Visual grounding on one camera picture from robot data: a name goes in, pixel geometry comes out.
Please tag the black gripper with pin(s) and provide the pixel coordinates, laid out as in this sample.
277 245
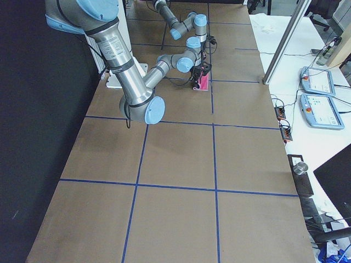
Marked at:
196 73
202 47

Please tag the pink towel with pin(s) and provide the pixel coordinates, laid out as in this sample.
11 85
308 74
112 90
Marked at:
201 86

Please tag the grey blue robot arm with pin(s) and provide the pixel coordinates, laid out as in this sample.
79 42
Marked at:
73 17
178 29

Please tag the orange black connector block far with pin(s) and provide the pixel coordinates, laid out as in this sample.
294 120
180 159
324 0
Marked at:
280 112

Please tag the orange black connector block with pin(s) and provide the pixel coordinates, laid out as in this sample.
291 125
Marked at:
280 112
286 134

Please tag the orange black connector block near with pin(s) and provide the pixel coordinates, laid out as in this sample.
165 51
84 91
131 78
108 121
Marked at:
286 134

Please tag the far teach pendant tablet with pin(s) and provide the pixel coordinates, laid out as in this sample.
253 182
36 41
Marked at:
317 81

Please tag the teach pendant tablet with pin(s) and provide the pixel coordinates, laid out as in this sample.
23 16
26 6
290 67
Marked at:
320 112
317 81

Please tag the near teach pendant tablet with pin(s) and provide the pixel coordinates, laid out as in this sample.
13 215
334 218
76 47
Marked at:
320 112

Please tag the small metal cup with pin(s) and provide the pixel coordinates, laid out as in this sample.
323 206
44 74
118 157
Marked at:
300 168

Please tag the black tray under cup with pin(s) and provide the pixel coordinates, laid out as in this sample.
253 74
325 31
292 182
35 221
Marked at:
302 183

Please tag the black monitor screen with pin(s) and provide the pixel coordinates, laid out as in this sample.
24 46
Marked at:
334 178

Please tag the white pillar with base plate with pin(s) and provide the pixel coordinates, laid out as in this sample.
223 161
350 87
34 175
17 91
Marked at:
110 32

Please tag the aluminium frame post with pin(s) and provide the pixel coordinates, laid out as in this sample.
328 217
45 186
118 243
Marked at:
294 21

